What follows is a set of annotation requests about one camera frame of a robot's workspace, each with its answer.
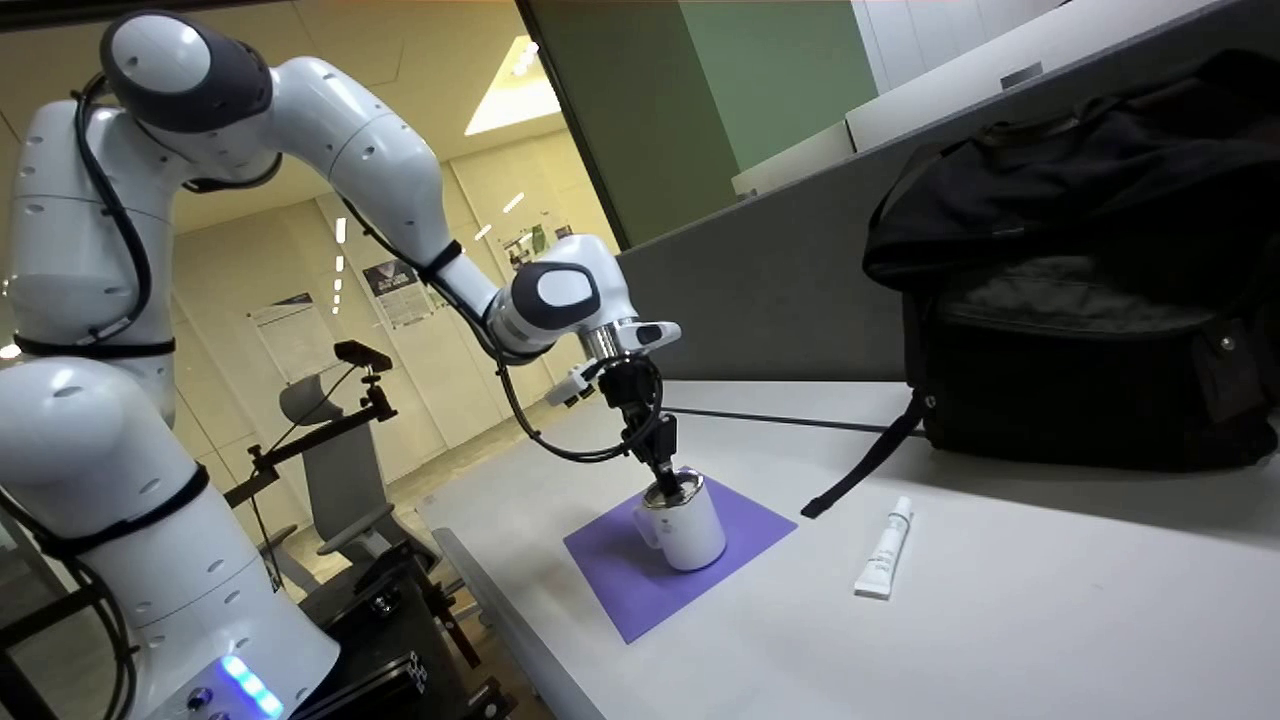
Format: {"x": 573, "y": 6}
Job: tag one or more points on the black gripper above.
{"x": 629, "y": 388}

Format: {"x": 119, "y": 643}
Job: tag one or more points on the silver cup with lid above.
{"x": 692, "y": 533}

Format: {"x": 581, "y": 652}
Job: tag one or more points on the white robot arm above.
{"x": 361, "y": 147}

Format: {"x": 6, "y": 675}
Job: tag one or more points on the purple paper mat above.
{"x": 642, "y": 594}

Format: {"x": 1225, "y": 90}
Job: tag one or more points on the white cream tube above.
{"x": 883, "y": 554}

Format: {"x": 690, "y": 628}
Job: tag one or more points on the black cart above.
{"x": 400, "y": 643}

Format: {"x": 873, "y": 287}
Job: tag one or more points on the ceiling light panel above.
{"x": 515, "y": 92}

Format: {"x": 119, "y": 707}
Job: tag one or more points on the black duffel bag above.
{"x": 1066, "y": 372}

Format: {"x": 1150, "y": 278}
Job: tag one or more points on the white ledge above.
{"x": 934, "y": 103}

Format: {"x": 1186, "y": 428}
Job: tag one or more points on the small wall poster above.
{"x": 524, "y": 245}

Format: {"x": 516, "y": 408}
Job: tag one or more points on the black camera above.
{"x": 361, "y": 355}

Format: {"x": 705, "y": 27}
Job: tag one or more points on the dark wall poster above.
{"x": 390, "y": 278}

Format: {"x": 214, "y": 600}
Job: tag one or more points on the black camera stand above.
{"x": 314, "y": 433}

